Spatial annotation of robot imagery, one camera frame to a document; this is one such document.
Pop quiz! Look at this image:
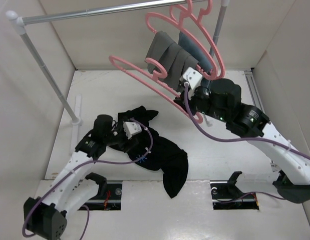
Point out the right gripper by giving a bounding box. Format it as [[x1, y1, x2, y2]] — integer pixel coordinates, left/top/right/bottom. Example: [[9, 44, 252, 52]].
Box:
[[174, 83, 229, 123]]

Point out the black t shirt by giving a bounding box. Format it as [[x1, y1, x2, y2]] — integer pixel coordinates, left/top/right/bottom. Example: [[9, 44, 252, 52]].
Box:
[[117, 106, 188, 198]]

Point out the pink hanger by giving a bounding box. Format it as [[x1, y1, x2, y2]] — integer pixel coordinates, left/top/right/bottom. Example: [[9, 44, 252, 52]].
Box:
[[145, 8, 225, 80], [169, 0, 225, 80], [108, 55, 204, 125]]

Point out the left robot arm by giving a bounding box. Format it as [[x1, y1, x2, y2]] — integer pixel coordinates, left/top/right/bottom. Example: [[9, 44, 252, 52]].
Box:
[[22, 114, 147, 240]]

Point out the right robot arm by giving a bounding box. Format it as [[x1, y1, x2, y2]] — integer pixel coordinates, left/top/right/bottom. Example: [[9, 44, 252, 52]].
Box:
[[174, 78, 310, 204]]

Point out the grey t shirt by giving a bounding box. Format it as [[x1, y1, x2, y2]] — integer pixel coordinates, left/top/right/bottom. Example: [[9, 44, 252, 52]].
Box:
[[146, 31, 198, 93]]

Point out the blue t shirt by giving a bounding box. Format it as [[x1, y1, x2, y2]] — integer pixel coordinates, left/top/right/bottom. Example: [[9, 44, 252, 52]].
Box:
[[178, 32, 212, 74]]

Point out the metal clothes rack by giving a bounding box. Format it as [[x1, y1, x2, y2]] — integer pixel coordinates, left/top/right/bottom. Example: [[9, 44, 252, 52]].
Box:
[[6, 0, 232, 126]]

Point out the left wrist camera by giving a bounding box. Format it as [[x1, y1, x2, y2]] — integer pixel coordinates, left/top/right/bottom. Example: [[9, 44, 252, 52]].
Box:
[[123, 121, 142, 139]]

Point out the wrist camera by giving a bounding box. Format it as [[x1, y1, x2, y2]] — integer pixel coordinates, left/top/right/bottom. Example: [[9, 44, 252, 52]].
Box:
[[123, 121, 142, 139], [180, 67, 203, 99]]

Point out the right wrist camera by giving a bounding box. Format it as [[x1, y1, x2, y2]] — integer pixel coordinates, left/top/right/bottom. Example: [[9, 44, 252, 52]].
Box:
[[180, 67, 203, 99]]

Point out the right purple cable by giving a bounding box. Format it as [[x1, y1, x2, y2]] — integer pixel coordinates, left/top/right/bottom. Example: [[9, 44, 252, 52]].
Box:
[[183, 82, 310, 201]]

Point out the aluminium rail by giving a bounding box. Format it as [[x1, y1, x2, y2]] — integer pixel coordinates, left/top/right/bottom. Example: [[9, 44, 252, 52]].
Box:
[[244, 70, 264, 112]]

